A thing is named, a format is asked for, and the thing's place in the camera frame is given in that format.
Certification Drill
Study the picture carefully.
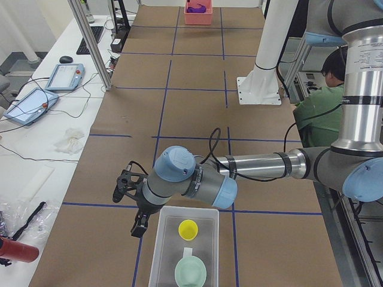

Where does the near teach pendant tablet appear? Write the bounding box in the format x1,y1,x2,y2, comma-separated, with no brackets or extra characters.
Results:
4,88,59,126

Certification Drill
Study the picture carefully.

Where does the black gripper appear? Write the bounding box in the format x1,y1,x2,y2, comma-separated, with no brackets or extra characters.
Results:
130,197,163,237

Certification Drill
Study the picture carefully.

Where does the person in green shirt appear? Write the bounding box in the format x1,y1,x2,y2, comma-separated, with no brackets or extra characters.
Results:
293,47,348,148

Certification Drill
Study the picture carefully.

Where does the purple cloth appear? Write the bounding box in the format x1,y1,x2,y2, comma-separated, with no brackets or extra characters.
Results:
186,4,206,14

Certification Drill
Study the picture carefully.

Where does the black strap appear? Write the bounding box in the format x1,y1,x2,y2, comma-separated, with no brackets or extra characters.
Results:
11,201,47,241

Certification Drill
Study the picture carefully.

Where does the yellow plastic cup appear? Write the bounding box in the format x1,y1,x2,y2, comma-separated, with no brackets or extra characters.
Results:
178,219,199,242

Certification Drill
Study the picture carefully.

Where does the pink plastic bin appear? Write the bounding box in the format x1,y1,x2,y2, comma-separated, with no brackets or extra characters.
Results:
184,0,213,25

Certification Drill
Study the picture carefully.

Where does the black keyboard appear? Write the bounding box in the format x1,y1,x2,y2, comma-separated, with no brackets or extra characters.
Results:
76,26,105,55

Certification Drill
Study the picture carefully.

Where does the crumpled white tissue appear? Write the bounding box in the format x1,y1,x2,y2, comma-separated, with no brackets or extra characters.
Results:
54,128,84,155

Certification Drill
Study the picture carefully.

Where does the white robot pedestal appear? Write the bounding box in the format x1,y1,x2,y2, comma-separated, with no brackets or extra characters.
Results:
237,0,299,105

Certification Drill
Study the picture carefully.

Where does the white flat plastic strip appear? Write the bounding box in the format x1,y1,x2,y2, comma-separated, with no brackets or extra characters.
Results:
18,165,54,201

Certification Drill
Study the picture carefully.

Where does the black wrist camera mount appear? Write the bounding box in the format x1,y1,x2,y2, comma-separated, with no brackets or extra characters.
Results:
113,161,148,203

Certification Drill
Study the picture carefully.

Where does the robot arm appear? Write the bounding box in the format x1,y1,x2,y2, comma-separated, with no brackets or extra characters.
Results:
130,1,382,237

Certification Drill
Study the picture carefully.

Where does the black computer mouse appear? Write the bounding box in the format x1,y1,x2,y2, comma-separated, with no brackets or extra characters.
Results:
59,56,73,64

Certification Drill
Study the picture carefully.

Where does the black power box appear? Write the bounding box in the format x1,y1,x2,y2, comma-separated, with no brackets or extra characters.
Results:
110,38,123,53

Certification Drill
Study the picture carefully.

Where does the clear plastic bin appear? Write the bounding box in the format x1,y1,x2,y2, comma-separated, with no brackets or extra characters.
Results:
148,206,219,286

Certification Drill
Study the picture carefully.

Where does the mint green bowl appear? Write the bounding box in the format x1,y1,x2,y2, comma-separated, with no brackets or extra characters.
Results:
175,256,207,286

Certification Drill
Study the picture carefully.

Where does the teach pendant tablet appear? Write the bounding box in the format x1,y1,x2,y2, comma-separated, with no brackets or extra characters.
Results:
45,63,85,93
4,88,59,126

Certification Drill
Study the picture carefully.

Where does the clear plastic bag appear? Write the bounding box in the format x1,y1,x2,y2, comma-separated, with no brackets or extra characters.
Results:
1,200,60,244

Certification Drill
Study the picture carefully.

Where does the far teach pendant tablet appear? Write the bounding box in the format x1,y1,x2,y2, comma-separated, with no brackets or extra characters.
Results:
45,63,85,93

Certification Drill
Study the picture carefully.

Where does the red cylinder bottle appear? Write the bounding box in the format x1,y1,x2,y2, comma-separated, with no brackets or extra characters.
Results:
1,237,39,262

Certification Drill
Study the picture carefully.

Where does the aluminium frame post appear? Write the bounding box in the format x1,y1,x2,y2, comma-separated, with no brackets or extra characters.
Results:
68,0,112,91

